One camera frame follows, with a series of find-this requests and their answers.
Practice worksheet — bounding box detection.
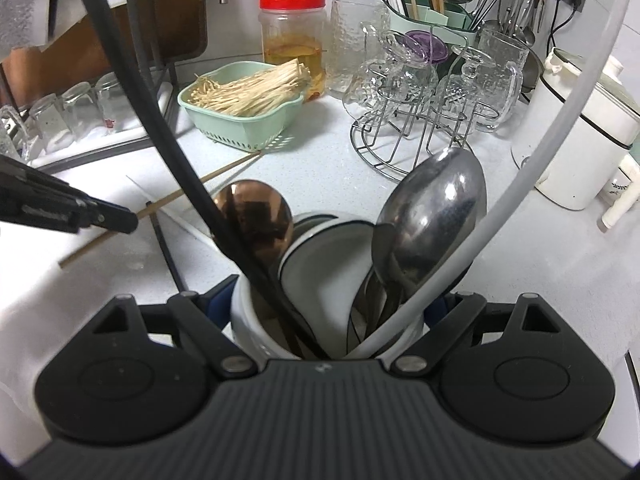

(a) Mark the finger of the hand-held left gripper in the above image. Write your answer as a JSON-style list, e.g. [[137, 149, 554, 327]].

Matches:
[[0, 185, 139, 235], [0, 155, 88, 211]]

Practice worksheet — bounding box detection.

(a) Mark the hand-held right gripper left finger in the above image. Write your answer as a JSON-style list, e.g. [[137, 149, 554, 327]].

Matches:
[[90, 275, 258, 376]]

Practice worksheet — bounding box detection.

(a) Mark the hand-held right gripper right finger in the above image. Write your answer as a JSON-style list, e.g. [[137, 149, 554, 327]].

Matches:
[[390, 289, 561, 375]]

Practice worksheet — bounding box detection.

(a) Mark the white speckled jar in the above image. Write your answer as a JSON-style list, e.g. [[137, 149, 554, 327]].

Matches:
[[230, 212, 426, 361]]

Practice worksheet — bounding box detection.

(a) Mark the copper spoon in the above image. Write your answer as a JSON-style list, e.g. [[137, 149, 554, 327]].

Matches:
[[212, 180, 311, 356]]

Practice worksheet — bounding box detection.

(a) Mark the black chopstick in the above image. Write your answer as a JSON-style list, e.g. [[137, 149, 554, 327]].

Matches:
[[65, 0, 321, 361]]

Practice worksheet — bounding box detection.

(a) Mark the large metal spoon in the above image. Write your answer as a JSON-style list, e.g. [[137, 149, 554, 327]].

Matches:
[[372, 147, 488, 336]]

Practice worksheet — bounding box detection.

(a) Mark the wooden chopstick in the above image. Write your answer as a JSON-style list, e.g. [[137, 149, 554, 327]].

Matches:
[[58, 152, 263, 267]]

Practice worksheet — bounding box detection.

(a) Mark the thick white chopstick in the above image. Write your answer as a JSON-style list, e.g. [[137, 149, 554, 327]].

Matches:
[[345, 0, 633, 361]]

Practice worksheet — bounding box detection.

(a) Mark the clear drinking glass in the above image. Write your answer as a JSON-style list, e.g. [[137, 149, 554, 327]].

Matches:
[[30, 95, 66, 151], [62, 82, 98, 141]]

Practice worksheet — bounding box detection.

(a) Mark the dark brown chopstick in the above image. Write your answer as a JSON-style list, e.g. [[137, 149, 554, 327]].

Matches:
[[146, 201, 188, 292]]

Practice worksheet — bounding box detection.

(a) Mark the upturned drinking glasses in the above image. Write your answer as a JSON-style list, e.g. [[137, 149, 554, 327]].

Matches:
[[30, 80, 177, 166]]

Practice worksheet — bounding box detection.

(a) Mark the drinking glass with red print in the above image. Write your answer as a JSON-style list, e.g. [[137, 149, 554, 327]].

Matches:
[[95, 72, 129, 133]]

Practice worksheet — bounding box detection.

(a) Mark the white ceramic spoon dark rim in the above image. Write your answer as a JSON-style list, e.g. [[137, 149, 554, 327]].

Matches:
[[290, 212, 351, 243], [277, 222, 377, 356]]

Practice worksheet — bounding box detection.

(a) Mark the green plastic basket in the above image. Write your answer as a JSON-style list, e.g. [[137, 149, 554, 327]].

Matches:
[[178, 61, 306, 152]]

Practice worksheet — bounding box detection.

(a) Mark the bundle of dried pale strips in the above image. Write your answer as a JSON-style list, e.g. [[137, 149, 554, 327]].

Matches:
[[189, 59, 311, 117]]

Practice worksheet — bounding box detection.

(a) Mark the white electric cooker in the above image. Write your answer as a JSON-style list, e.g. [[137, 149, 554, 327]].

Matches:
[[510, 47, 640, 211]]

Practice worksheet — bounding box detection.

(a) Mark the small white bottle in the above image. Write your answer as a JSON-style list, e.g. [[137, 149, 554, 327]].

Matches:
[[600, 155, 640, 231]]

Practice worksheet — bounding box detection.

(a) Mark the wooden cutting board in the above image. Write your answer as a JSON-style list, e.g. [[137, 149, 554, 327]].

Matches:
[[0, 0, 208, 106]]

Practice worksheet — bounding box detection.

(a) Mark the cut glass cup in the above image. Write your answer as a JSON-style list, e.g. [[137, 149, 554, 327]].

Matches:
[[385, 30, 441, 106], [435, 45, 496, 131]]

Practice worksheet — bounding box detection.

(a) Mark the plastic jar with red lid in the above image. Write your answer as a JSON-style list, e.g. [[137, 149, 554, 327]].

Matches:
[[258, 0, 328, 103]]

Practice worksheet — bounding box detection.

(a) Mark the green utensil holder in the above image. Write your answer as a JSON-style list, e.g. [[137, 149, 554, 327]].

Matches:
[[387, 0, 481, 51]]

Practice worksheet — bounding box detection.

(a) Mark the tall clear glass pitcher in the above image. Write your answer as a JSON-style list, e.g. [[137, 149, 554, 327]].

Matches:
[[325, 0, 391, 101]]

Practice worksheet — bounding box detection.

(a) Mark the wire cup rack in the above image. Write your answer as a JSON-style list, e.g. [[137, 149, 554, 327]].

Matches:
[[350, 45, 506, 183]]

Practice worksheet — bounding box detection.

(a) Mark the black metal rack frame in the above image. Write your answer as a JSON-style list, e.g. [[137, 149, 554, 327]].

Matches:
[[30, 0, 181, 168]]

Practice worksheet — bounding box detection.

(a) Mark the black power cable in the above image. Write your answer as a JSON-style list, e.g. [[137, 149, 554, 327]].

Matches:
[[547, 0, 576, 51]]

